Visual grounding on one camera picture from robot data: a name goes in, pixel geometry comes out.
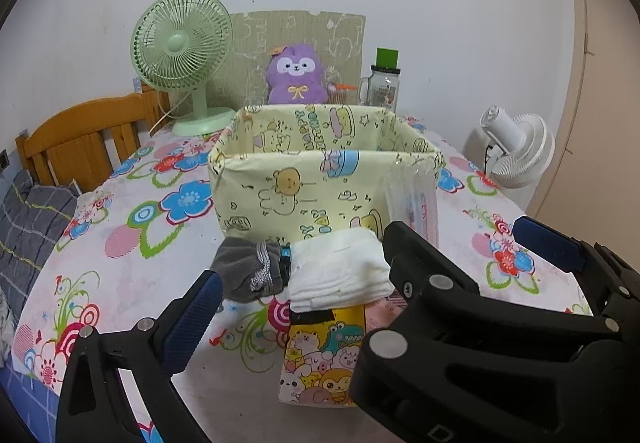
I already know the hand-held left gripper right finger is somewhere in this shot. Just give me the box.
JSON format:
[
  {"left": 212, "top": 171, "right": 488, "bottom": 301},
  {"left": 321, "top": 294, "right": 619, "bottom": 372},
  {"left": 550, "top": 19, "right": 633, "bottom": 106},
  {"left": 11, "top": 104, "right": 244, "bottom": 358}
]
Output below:
[{"left": 349, "top": 317, "right": 640, "bottom": 443}]

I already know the white towel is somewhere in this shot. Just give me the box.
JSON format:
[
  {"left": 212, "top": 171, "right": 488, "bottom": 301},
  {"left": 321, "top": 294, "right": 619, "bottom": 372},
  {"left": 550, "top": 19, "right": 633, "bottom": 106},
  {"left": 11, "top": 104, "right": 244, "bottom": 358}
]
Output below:
[{"left": 288, "top": 227, "right": 394, "bottom": 313}]

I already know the floral tablecloth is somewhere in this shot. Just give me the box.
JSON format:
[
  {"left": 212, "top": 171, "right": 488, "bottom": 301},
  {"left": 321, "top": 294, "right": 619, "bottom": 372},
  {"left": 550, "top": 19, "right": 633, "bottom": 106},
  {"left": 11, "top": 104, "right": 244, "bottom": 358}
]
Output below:
[{"left": 10, "top": 110, "right": 640, "bottom": 443}]

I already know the purple plush toy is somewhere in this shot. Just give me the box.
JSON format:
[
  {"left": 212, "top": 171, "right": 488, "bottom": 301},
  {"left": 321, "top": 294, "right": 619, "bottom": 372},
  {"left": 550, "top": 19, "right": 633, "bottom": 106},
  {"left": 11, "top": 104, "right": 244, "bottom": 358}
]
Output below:
[{"left": 264, "top": 45, "right": 329, "bottom": 105}]

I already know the white fan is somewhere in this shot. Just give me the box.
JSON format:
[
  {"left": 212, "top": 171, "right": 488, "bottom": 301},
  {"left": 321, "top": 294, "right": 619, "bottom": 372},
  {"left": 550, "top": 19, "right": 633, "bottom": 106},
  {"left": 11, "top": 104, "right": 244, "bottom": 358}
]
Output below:
[{"left": 462, "top": 105, "right": 556, "bottom": 220}]

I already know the grey sock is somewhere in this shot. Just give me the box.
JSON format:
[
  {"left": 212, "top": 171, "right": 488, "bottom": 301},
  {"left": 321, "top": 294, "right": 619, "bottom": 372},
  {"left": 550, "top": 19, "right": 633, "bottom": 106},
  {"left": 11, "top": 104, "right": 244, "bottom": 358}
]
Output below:
[{"left": 212, "top": 238, "right": 292, "bottom": 302}]

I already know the green desk fan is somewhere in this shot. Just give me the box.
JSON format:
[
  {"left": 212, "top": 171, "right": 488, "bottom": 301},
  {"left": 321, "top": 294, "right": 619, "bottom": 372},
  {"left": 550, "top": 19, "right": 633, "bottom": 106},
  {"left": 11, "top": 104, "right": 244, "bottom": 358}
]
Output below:
[{"left": 130, "top": 0, "right": 236, "bottom": 138}]

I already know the yellow printed fabric storage box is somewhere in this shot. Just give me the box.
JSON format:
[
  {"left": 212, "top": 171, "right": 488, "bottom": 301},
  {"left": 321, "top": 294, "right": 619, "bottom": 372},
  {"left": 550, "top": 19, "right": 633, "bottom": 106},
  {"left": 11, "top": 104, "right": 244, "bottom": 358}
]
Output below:
[{"left": 207, "top": 103, "right": 446, "bottom": 245}]

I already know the cotton swab container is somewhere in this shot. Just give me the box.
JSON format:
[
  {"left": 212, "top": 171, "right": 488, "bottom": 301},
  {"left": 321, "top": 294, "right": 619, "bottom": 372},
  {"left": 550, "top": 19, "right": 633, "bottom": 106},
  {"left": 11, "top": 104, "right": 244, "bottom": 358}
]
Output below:
[{"left": 327, "top": 81, "right": 359, "bottom": 105}]

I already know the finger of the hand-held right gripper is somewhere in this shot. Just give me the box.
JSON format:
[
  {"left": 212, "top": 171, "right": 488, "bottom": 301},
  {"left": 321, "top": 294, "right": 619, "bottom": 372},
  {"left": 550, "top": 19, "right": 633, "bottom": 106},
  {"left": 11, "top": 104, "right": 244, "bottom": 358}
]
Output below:
[
  {"left": 512, "top": 216, "right": 640, "bottom": 320},
  {"left": 381, "top": 221, "right": 622, "bottom": 350}
]

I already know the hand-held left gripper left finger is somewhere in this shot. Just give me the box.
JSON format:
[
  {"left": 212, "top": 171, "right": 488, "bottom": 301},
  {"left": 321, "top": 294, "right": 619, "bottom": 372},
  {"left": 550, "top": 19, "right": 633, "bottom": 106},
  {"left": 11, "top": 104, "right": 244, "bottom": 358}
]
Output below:
[{"left": 55, "top": 269, "right": 224, "bottom": 443}]

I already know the grey plaid bedding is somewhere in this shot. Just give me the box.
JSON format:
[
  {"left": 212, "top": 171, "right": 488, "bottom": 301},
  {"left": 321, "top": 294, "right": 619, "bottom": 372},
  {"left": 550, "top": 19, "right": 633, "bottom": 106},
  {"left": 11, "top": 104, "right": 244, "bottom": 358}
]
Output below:
[{"left": 0, "top": 170, "right": 82, "bottom": 354}]

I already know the white fan cable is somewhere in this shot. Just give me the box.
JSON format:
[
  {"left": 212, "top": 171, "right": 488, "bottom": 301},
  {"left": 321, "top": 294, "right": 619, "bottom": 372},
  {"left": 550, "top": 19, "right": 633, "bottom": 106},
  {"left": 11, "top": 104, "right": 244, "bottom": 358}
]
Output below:
[{"left": 148, "top": 100, "right": 193, "bottom": 136}]

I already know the colourful cartoon tissue box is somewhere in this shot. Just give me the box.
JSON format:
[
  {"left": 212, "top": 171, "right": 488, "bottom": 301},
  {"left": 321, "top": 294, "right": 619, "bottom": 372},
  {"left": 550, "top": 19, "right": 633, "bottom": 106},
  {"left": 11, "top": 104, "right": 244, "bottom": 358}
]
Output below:
[{"left": 278, "top": 292, "right": 396, "bottom": 408}]

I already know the clear plastic packet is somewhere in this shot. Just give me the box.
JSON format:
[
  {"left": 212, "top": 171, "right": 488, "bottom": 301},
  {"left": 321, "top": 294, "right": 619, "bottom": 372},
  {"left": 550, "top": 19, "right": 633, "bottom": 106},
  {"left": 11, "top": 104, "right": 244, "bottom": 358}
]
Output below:
[{"left": 384, "top": 167, "right": 442, "bottom": 246}]

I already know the beige door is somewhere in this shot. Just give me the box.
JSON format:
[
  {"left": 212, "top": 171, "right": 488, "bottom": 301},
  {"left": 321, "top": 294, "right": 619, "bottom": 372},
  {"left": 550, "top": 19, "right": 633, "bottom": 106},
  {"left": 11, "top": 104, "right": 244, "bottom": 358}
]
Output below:
[{"left": 524, "top": 0, "right": 640, "bottom": 254}]

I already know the glass jar mug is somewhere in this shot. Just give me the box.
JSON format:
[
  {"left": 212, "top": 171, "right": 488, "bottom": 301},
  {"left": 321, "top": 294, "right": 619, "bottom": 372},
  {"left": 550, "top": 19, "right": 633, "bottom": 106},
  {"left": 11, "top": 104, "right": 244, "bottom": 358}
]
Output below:
[{"left": 357, "top": 64, "right": 402, "bottom": 113}]

